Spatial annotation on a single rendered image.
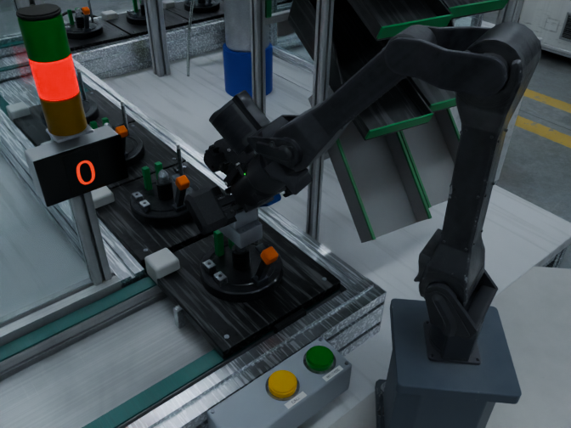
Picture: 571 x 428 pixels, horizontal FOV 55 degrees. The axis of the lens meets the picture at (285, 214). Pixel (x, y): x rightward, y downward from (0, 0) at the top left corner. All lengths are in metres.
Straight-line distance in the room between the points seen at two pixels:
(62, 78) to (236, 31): 1.03
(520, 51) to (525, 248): 0.80
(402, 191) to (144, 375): 0.56
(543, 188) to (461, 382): 2.55
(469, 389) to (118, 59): 1.61
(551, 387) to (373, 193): 0.44
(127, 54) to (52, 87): 1.28
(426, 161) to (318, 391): 0.53
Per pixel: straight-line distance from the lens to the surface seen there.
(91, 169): 0.80
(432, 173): 1.12
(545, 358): 1.06
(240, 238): 0.84
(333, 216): 1.25
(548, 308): 1.15
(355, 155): 1.01
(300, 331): 0.87
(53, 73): 0.74
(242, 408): 0.78
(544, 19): 4.99
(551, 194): 3.18
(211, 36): 2.16
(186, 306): 0.89
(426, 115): 0.93
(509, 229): 1.31
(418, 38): 0.55
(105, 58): 1.98
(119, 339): 0.94
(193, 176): 1.19
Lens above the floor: 1.61
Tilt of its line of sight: 37 degrees down
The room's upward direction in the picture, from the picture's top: 1 degrees clockwise
